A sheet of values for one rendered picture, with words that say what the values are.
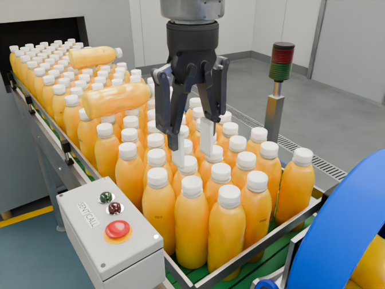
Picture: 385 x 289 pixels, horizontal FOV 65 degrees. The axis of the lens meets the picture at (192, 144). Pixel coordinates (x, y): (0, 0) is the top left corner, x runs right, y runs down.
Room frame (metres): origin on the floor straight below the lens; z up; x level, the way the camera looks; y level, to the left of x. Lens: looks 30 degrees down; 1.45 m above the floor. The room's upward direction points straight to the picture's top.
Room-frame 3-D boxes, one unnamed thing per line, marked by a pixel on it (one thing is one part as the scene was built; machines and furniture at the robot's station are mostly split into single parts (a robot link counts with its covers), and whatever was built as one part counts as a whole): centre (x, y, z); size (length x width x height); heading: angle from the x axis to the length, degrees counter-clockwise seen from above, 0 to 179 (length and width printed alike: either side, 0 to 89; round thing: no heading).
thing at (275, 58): (0.91, -0.27, 1.23); 0.06 x 0.06 x 0.04
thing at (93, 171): (0.96, 0.49, 0.96); 1.60 x 0.01 x 0.03; 37
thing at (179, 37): (0.46, 0.00, 1.34); 0.08 x 0.07 x 0.09; 127
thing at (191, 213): (0.45, 0.00, 1.00); 0.07 x 0.07 x 0.19
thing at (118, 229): (0.33, 0.11, 1.11); 0.04 x 0.04 x 0.01
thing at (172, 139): (0.43, 0.04, 1.21); 0.03 x 0.01 x 0.05; 127
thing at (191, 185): (0.45, 0.00, 1.10); 0.04 x 0.04 x 0.02
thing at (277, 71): (0.91, -0.27, 1.18); 0.06 x 0.06 x 0.05
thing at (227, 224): (0.43, -0.07, 1.00); 0.07 x 0.07 x 0.19
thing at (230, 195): (0.43, -0.07, 1.10); 0.04 x 0.04 x 0.02
